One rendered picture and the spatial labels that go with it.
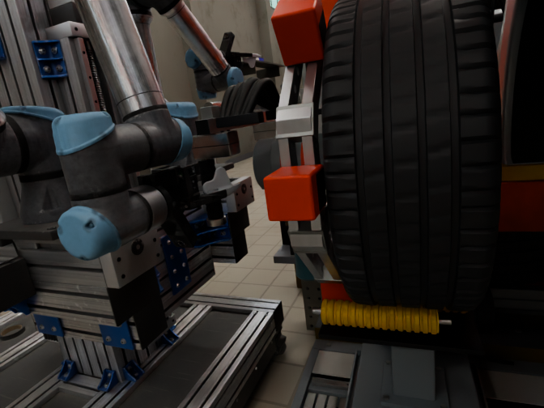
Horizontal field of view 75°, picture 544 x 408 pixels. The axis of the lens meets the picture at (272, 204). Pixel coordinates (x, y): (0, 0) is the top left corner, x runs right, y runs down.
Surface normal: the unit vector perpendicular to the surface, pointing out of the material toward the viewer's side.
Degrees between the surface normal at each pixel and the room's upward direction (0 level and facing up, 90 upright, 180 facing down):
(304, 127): 90
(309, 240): 90
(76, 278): 90
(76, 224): 90
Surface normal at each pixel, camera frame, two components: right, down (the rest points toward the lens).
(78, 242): -0.33, 0.28
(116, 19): 0.54, -0.07
